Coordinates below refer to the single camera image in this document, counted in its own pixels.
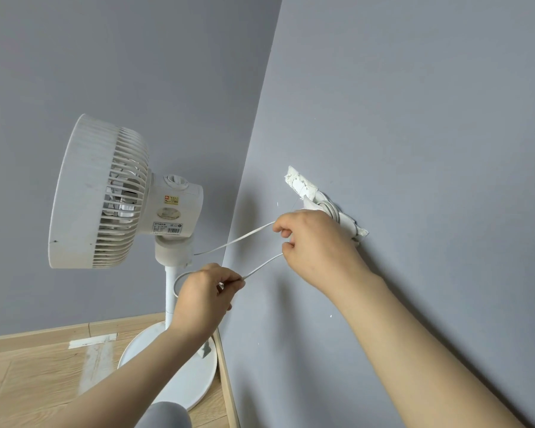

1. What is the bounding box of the person's left hand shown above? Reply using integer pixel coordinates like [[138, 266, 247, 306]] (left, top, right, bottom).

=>
[[171, 263, 247, 340]]

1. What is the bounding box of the person's right forearm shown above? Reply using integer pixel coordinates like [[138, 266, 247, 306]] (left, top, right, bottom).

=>
[[331, 272, 535, 428]]

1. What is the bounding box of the person's gray trouser leg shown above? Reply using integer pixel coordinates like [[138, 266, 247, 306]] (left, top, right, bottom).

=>
[[147, 401, 191, 428]]

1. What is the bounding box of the white power cord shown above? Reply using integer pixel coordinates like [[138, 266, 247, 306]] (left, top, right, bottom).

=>
[[172, 220, 290, 306]]

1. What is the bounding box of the person's right hand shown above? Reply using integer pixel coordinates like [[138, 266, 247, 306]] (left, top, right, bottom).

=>
[[272, 209, 380, 304]]

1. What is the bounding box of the white plastered wall socket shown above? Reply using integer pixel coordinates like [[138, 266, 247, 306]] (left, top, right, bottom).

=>
[[285, 165, 370, 246]]

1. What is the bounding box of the white tape strip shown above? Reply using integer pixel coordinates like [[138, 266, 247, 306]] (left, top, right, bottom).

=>
[[67, 333, 118, 351]]

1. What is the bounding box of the person's left forearm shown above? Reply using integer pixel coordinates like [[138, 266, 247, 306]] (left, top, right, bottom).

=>
[[48, 324, 215, 428]]

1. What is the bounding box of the white standing fan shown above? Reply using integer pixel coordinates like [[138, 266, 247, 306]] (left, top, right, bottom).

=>
[[48, 113, 218, 409]]

